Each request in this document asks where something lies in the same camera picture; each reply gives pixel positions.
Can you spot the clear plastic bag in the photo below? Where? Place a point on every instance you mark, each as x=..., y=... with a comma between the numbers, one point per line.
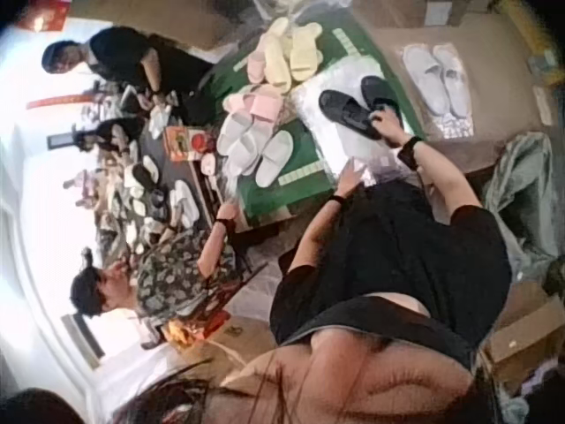
x=454, y=126

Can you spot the grey green plastic bag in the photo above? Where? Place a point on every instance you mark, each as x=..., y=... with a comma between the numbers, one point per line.
x=521, y=194

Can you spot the pink foam slipper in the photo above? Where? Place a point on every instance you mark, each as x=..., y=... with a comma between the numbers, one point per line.
x=256, y=68

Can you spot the brown cardboard sheet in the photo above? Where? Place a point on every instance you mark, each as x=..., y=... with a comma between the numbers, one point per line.
x=499, y=101

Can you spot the silver plastic packaging bag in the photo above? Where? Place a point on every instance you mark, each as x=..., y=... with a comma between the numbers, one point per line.
x=326, y=146

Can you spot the white disposable slipper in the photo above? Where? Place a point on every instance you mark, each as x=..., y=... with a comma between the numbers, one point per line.
x=424, y=79
x=454, y=81

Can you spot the yellow foam slipper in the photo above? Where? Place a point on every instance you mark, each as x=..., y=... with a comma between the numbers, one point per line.
x=306, y=53
x=277, y=66

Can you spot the black wrist band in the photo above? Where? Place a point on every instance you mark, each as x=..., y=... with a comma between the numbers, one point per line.
x=339, y=199
x=411, y=150

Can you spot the person's right hand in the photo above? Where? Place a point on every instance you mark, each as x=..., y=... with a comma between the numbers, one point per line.
x=393, y=130

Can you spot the green mahjong table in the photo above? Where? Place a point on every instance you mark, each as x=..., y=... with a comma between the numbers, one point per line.
x=304, y=196

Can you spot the black slipper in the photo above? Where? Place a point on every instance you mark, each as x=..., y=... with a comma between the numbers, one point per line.
x=375, y=90
x=342, y=110

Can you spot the table with slippers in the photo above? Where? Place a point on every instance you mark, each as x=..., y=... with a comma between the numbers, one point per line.
x=154, y=190

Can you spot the red banner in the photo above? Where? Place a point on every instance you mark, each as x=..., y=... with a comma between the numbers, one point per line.
x=44, y=13

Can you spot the white foam slipper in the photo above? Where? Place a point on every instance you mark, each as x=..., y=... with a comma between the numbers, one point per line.
x=234, y=132
x=273, y=159
x=247, y=152

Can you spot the person's left hand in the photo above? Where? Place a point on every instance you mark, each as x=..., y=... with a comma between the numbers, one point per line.
x=352, y=179

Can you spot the row of mahjong tiles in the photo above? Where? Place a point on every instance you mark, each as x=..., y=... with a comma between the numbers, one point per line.
x=355, y=50
x=300, y=172

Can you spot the brown cardboard box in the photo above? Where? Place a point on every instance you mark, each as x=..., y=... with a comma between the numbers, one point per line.
x=525, y=335

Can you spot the cream foam slipper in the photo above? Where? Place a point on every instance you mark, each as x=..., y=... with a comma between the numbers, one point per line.
x=277, y=31

